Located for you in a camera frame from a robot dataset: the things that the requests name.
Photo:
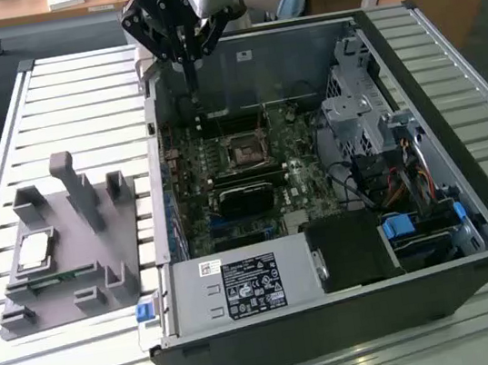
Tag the grey parts rack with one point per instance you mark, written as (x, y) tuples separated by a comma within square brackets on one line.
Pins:
[(71, 254)]

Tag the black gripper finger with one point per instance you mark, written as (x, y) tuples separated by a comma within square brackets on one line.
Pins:
[(148, 36), (211, 40)]

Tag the green RAM stick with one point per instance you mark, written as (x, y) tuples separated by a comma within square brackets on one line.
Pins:
[(67, 276)]

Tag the silver power supply unit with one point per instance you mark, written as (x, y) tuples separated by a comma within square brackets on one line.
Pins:
[(188, 301)]

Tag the black CPU socket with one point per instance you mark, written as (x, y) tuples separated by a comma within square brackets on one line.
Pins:
[(246, 151)]

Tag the blue disk carrier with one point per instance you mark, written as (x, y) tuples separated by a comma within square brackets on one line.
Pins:
[(398, 227)]

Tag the black RAM stick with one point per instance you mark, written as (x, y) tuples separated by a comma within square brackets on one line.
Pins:
[(247, 175)]

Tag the small black graphics card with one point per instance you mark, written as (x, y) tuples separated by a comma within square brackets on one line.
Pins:
[(246, 200)]

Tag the blue case latch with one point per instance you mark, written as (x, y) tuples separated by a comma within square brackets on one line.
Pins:
[(144, 312)]

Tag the black PC case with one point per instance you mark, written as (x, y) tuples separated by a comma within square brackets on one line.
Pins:
[(296, 344)]

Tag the silver CPU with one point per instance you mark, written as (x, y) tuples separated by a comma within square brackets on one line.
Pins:
[(34, 251)]

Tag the silver drive cage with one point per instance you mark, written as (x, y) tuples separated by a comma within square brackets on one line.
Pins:
[(350, 125)]

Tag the green motherboard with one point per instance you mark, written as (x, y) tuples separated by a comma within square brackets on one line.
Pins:
[(304, 182)]

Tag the thin metal locking lever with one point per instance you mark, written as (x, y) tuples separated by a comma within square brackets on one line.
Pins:
[(219, 126)]

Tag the small silver heat sink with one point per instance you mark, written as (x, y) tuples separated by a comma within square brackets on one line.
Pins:
[(296, 221)]

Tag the small blue clip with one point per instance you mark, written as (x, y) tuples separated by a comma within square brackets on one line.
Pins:
[(458, 211)]

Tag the black RAM slot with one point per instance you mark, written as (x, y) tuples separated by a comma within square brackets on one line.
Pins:
[(240, 123)]

